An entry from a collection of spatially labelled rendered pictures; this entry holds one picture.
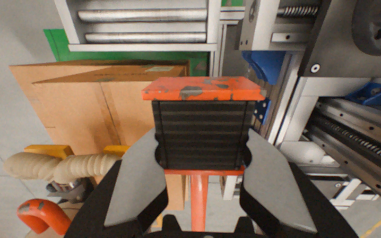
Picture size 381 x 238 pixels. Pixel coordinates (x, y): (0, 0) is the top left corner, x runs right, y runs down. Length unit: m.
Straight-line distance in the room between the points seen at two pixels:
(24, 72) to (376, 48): 1.35
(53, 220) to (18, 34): 1.81
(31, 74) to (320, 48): 1.25
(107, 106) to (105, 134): 0.11
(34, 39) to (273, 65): 1.86
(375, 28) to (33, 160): 0.58
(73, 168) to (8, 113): 2.28
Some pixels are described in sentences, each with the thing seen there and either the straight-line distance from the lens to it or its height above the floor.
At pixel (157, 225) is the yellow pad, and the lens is 0.58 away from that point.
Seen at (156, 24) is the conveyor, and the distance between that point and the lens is 0.84.
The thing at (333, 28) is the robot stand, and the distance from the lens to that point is 0.33.
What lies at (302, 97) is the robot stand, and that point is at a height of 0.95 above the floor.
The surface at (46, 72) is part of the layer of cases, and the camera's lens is 1.13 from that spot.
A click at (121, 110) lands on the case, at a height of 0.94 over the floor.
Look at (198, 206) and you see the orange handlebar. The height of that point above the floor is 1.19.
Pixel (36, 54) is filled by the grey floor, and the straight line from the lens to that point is 1.95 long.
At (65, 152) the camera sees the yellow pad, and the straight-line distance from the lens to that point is 0.43.
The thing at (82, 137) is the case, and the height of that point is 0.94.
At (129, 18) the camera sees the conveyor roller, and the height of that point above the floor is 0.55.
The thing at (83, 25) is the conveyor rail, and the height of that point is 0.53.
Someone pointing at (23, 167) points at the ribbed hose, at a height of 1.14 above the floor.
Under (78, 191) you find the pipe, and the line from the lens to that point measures 0.38.
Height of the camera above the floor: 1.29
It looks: 62 degrees down
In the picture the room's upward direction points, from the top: 176 degrees counter-clockwise
